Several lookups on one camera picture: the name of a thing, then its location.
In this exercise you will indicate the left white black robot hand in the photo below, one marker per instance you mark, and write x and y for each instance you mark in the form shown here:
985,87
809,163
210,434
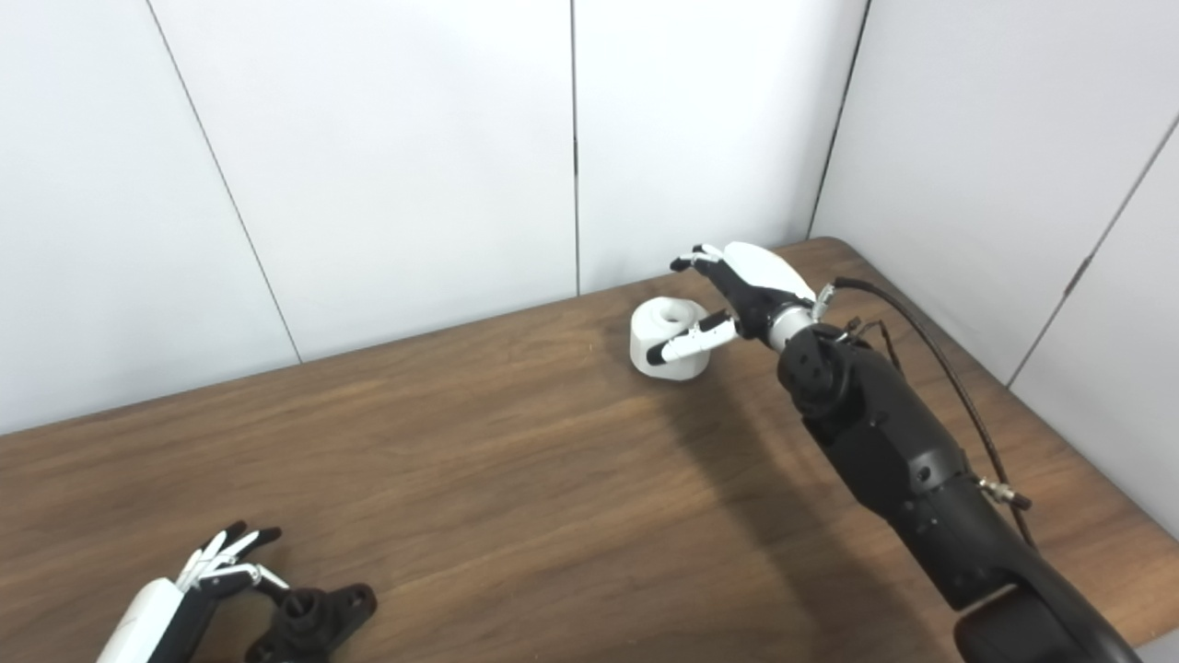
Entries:
161,617

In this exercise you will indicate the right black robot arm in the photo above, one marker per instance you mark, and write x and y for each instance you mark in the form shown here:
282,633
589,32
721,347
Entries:
912,470

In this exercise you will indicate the round white piece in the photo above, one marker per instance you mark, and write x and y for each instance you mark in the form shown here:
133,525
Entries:
663,345

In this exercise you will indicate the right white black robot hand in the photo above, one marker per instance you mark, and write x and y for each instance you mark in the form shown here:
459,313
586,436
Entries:
760,276

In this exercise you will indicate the black flanged holder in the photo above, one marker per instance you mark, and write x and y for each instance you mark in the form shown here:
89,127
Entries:
313,622

